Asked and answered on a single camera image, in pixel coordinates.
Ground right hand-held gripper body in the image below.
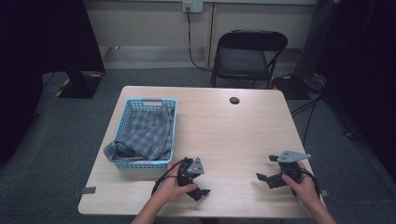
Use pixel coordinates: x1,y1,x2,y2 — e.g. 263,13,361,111
276,149,312,189

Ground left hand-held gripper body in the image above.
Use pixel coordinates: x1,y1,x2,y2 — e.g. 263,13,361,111
177,156,205,194

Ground blue plaid cloth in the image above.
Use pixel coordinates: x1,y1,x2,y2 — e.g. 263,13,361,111
103,105,176,163

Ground light blue plastic basket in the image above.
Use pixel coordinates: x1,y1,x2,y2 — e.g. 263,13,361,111
107,97,178,171

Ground person's left hand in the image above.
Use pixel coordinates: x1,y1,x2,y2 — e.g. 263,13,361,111
150,160,199,207

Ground person's right hand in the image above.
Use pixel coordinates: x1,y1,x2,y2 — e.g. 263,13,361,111
281,161,321,208

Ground black tripod stand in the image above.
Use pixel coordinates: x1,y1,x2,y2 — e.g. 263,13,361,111
290,74,364,142

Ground black folding chair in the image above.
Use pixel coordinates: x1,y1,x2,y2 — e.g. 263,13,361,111
210,29,290,90

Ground grey upright panel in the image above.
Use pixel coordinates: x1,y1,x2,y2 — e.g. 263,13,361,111
293,0,336,80

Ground dark curtain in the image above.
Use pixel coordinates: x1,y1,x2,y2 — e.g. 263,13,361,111
0,0,106,166
316,0,396,183

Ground black stand base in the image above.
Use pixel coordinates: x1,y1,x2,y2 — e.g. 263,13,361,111
54,70,105,100

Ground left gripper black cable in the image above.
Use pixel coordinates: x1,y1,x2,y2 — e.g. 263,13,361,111
150,157,191,198

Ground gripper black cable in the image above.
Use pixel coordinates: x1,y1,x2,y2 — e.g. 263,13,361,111
150,157,191,198
299,167,321,198

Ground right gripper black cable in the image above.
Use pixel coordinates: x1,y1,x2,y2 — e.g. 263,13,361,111
299,167,321,198

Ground black wall cable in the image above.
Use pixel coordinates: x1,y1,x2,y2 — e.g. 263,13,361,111
185,7,216,73

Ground white wall socket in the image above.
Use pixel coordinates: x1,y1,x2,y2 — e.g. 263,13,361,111
182,0,205,14

